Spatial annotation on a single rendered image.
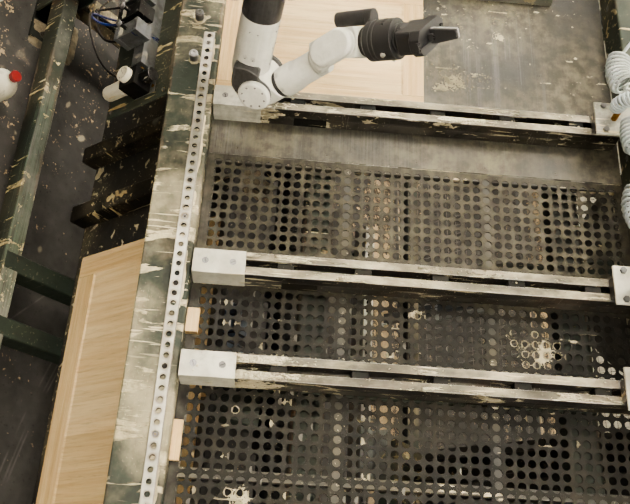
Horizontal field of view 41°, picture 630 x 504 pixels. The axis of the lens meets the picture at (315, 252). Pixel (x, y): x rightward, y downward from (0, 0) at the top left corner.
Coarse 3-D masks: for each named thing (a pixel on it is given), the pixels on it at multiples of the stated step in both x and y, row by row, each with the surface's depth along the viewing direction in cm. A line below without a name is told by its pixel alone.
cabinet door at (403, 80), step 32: (288, 0) 240; (320, 0) 240; (352, 0) 241; (384, 0) 242; (416, 0) 243; (224, 32) 233; (288, 32) 235; (320, 32) 235; (224, 64) 228; (352, 64) 231; (384, 64) 232; (416, 64) 232; (352, 96) 226; (384, 96) 227; (416, 96) 228
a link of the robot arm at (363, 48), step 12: (348, 12) 182; (360, 12) 180; (372, 12) 179; (336, 24) 184; (348, 24) 183; (360, 24) 182; (372, 24) 177; (360, 36) 180; (360, 48) 180; (372, 48) 177; (372, 60) 181
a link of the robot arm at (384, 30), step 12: (384, 24) 175; (396, 24) 176; (408, 24) 176; (420, 24) 172; (432, 24) 173; (372, 36) 176; (384, 36) 175; (396, 36) 173; (408, 36) 171; (420, 36) 169; (384, 48) 176; (396, 48) 176; (408, 48) 173; (420, 48) 170; (432, 48) 174; (384, 60) 180
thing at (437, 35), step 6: (432, 30) 172; (438, 30) 171; (444, 30) 170; (450, 30) 169; (456, 30) 169; (432, 36) 172; (438, 36) 172; (444, 36) 171; (450, 36) 170; (456, 36) 169; (432, 42) 173; (438, 42) 172
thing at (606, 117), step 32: (224, 96) 217; (288, 96) 218; (320, 96) 219; (352, 128) 223; (384, 128) 222; (416, 128) 221; (448, 128) 220; (480, 128) 220; (512, 128) 219; (544, 128) 219; (576, 128) 220; (608, 128) 215
